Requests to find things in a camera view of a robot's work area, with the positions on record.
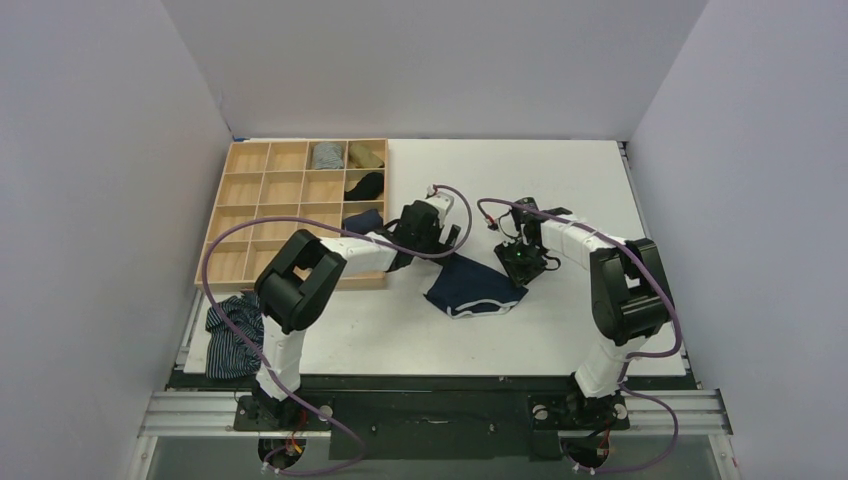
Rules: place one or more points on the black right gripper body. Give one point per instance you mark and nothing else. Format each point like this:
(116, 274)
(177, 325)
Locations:
(520, 259)

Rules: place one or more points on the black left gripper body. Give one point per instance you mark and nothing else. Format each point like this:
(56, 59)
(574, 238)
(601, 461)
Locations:
(430, 245)

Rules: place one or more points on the navy white-trimmed bear underwear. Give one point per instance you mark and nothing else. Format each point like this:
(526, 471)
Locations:
(465, 288)

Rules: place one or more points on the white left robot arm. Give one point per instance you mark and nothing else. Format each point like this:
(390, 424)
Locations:
(296, 286)

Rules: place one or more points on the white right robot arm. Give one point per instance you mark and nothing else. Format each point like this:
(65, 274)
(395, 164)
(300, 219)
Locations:
(629, 298)

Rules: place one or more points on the navy rolled underwear in tray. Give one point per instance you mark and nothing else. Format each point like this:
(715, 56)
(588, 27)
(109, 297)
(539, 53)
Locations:
(364, 222)

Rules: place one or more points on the black rolled underwear in tray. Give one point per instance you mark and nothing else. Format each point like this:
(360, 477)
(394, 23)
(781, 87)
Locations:
(369, 187)

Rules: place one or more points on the olive rolled underwear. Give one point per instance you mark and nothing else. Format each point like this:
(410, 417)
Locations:
(361, 157)

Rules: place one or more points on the grey striped rolled underwear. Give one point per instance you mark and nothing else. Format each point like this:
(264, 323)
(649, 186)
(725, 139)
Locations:
(327, 156)

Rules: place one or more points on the navy striped crumpled underwear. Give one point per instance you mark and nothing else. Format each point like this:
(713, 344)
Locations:
(228, 357)

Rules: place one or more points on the wooden compartment organizer tray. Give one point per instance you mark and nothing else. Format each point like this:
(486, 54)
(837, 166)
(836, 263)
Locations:
(267, 192)

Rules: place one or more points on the aluminium rail base frame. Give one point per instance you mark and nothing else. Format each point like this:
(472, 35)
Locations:
(436, 427)

